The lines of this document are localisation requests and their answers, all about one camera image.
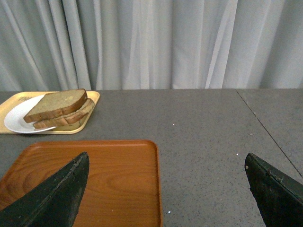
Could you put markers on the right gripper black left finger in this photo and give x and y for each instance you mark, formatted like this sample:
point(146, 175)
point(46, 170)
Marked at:
point(53, 203)

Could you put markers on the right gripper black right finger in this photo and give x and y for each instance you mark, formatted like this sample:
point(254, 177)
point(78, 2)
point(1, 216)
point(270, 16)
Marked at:
point(278, 196)

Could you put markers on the white round plate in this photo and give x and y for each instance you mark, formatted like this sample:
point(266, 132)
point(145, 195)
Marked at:
point(14, 121)

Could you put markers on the bread slice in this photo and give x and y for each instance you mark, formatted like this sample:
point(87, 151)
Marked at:
point(57, 104)
point(67, 119)

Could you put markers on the brown wood-grain tray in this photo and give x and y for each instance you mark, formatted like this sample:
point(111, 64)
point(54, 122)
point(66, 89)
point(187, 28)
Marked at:
point(123, 188)

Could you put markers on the yellow bear tray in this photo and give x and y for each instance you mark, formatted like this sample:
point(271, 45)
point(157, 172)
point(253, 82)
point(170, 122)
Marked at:
point(13, 100)

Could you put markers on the grey curtain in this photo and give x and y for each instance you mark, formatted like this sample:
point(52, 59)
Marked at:
point(150, 44)

